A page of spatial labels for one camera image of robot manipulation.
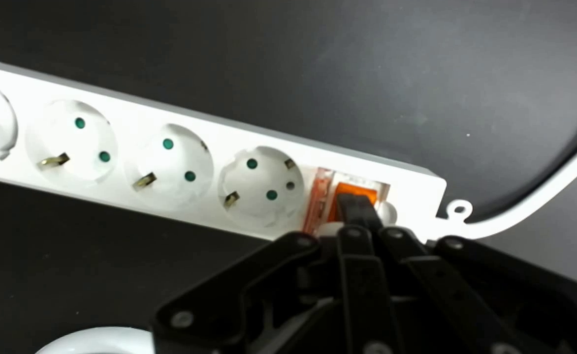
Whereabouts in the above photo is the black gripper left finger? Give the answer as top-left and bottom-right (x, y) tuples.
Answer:
(151, 192), (370, 354)

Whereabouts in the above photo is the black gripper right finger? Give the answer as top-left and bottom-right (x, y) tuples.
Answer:
(354, 192), (577, 354)

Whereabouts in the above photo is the white power strip orange switch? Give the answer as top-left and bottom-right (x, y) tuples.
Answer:
(0, 55), (474, 243)

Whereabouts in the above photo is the white electric kettle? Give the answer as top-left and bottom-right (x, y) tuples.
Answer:
(33, 324), (157, 354)

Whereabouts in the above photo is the white power strip cable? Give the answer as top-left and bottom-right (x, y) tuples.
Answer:
(460, 125), (577, 241)

